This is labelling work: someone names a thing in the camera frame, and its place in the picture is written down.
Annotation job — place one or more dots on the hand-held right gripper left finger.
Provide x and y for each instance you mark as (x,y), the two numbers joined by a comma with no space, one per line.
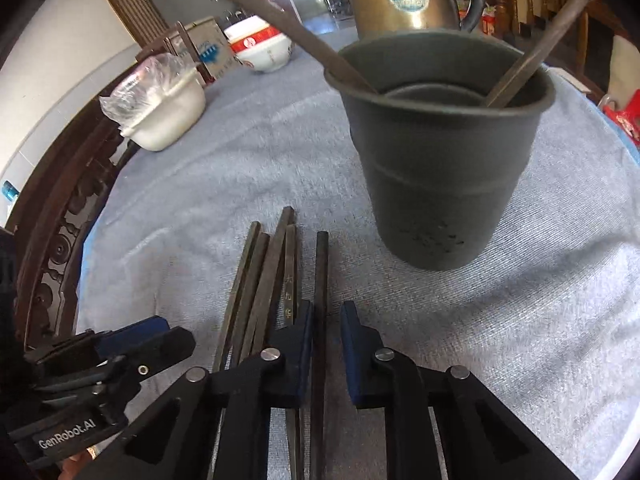
(304,350)

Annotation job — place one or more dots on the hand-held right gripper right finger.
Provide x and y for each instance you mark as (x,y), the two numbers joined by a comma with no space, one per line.
(351,355)

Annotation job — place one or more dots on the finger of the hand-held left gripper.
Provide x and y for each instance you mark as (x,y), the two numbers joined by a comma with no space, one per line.
(165,347)
(135,332)

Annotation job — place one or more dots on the dark wooden chopstick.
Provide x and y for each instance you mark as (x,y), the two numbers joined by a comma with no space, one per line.
(291,270)
(540,45)
(252,295)
(272,280)
(321,285)
(300,35)

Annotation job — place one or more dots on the dark grey chopstick cup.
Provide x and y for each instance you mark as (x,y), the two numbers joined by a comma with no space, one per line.
(440,185)

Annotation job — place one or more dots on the person's left hand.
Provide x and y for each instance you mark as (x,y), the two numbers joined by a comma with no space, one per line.
(75,467)

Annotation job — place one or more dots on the carved dark wooden chair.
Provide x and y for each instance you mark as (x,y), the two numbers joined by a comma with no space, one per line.
(55,250)

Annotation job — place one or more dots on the grey tablecloth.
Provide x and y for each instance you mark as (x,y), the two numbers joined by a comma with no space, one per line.
(225,175)

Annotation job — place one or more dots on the white plastic tub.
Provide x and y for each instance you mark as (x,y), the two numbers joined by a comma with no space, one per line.
(170,115)

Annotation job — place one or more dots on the clear plastic bag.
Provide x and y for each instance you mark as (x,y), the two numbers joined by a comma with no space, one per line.
(140,85)

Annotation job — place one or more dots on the white bowl red emblem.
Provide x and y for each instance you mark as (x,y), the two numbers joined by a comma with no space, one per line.
(272,62)

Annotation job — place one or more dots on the cardboard box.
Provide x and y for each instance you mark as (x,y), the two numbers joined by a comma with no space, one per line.
(212,52)

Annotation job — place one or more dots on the red banded white bowl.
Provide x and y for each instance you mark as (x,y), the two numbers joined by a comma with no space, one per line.
(260,47)

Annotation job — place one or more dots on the wooden lattice screen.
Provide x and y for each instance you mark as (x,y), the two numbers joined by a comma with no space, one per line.
(130,0)

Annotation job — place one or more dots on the steel electric kettle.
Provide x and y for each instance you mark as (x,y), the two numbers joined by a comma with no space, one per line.
(380,5)

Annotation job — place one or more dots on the red plastic bag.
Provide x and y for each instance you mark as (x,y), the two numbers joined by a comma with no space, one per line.
(625,120)

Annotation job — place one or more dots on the cream cushion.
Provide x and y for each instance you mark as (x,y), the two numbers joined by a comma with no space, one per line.
(625,70)

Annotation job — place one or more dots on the wooden armchair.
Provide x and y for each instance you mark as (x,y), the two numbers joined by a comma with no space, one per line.
(595,20)

